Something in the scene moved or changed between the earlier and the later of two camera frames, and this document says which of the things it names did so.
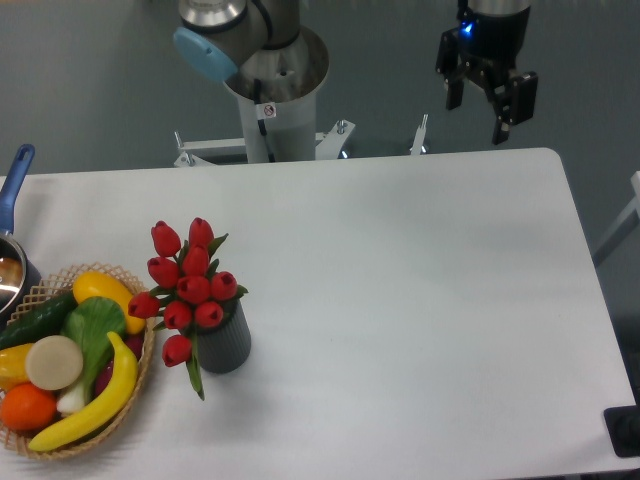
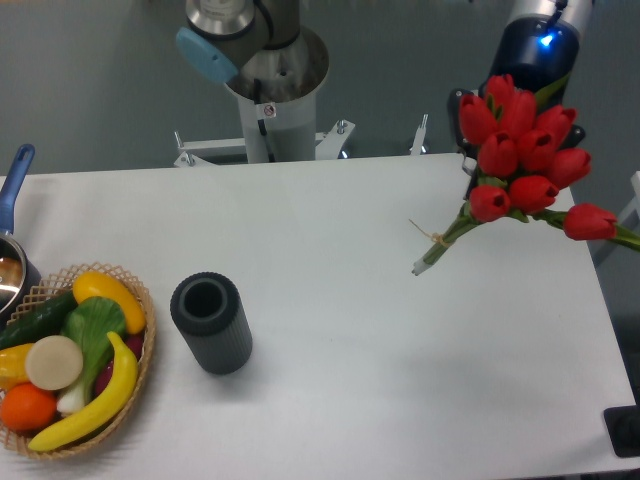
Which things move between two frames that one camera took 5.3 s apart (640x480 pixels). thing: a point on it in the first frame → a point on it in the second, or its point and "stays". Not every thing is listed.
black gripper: [491, 40] → [538, 53]
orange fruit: [26, 407] stays
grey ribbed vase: [227, 347] stays
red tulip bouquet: [188, 291] → [524, 160]
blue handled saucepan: [19, 275] stays
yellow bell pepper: [13, 366] stays
